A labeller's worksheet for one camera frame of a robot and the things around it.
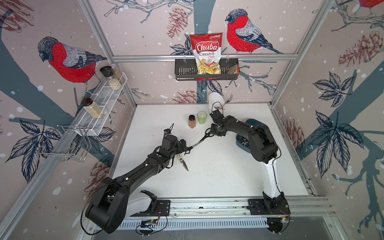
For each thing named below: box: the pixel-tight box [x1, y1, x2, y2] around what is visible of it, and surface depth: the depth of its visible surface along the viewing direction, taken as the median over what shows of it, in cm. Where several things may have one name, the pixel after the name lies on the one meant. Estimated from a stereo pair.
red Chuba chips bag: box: [190, 33, 223, 75], surface depth 84 cm
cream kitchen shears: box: [175, 153, 189, 172], surface depth 92 cm
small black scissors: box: [184, 128, 215, 155], surface depth 102 cm
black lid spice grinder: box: [99, 66, 115, 80], surface depth 81 cm
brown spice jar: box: [188, 114, 196, 129], surface depth 103 cm
